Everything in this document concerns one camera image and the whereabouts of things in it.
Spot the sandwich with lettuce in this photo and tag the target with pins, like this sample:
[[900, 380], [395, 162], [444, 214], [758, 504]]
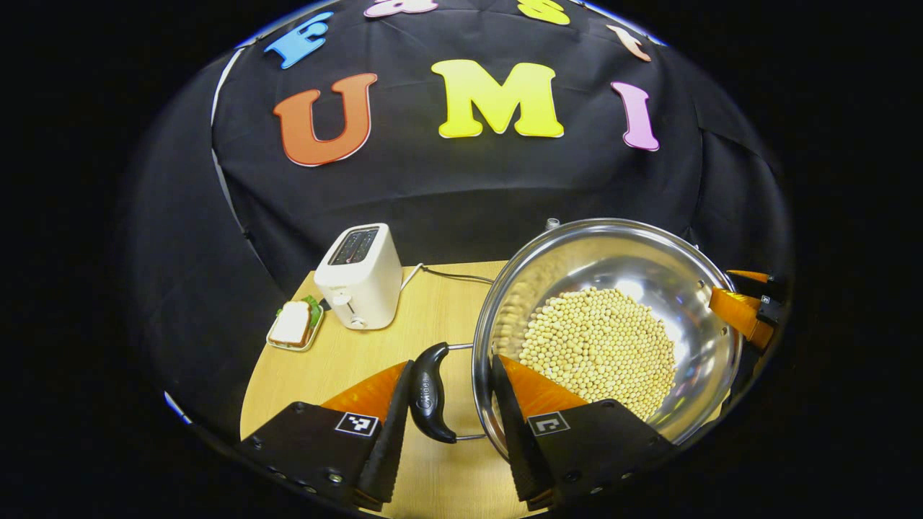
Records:
[[292, 324]]

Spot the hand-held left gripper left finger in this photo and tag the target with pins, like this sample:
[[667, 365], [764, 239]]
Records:
[[389, 447]]

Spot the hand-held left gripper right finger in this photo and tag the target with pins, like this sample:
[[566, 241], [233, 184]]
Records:
[[515, 447]]

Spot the white blue banner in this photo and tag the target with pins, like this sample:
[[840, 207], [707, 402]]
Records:
[[177, 407]]

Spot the white rectangular tray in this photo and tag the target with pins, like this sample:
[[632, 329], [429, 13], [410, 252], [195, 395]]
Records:
[[288, 348]]

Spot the pile of soybeans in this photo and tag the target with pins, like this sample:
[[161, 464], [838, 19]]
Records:
[[598, 346]]

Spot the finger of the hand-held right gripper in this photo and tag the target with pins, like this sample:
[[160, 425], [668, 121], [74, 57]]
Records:
[[735, 310], [750, 276]]

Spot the black backdrop cloth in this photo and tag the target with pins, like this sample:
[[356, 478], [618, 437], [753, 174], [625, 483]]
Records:
[[447, 187]]

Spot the white toaster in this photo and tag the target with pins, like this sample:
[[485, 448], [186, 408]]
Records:
[[368, 288]]

